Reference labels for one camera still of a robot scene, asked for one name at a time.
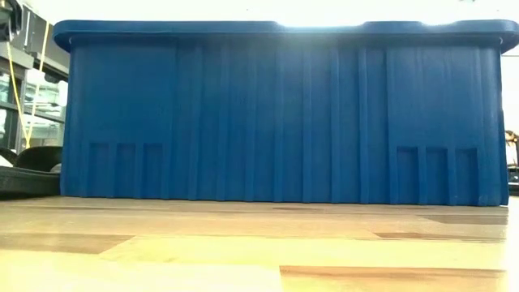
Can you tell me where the yellow cable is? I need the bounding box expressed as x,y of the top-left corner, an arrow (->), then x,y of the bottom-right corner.
5,22 -> 50,149

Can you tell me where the blue plastic bin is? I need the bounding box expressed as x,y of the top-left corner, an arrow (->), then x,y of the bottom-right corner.
52,19 -> 519,208

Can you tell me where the black slide sandal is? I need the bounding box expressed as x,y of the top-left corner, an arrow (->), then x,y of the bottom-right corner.
0,145 -> 63,199

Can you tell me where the black curved cable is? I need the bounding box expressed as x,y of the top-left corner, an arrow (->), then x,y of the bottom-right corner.
0,147 -> 19,167

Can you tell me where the dark metal window frame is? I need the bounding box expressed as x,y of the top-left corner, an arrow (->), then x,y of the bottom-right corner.
0,40 -> 70,152

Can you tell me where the background equipment rack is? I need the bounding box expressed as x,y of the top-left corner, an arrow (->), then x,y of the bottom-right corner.
504,129 -> 519,196

